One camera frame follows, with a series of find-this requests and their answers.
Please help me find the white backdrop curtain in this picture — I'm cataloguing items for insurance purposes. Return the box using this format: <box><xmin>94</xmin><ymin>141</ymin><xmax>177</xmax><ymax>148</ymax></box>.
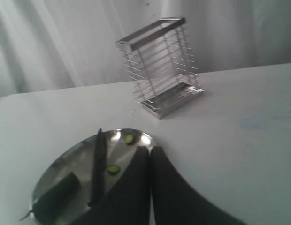
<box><xmin>0</xmin><ymin>0</ymin><xmax>291</xmax><ymax>97</ymax></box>

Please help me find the metal wire utensil holder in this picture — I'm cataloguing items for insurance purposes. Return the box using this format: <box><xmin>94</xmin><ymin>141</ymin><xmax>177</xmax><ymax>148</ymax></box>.
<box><xmin>116</xmin><ymin>17</ymin><xmax>204</xmax><ymax>119</ymax></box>

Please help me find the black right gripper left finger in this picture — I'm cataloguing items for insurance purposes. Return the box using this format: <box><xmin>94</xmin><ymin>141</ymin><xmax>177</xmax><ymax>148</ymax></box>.
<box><xmin>72</xmin><ymin>146</ymin><xmax>151</xmax><ymax>225</ymax></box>

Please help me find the green cucumber piece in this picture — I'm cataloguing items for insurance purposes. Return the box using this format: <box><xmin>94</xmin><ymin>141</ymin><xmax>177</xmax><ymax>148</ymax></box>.
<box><xmin>20</xmin><ymin>172</ymin><xmax>81</xmax><ymax>225</ymax></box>

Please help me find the black knife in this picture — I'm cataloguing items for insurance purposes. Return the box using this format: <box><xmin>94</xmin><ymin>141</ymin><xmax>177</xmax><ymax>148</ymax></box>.
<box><xmin>87</xmin><ymin>128</ymin><xmax>107</xmax><ymax>208</ymax></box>

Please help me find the round steel plate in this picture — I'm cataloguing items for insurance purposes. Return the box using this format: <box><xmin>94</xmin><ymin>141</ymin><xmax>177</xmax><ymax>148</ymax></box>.
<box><xmin>29</xmin><ymin>128</ymin><xmax>156</xmax><ymax>225</ymax></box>

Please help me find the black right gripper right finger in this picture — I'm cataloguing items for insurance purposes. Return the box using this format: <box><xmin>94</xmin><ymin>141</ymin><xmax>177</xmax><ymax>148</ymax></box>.
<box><xmin>150</xmin><ymin>146</ymin><xmax>245</xmax><ymax>225</ymax></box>

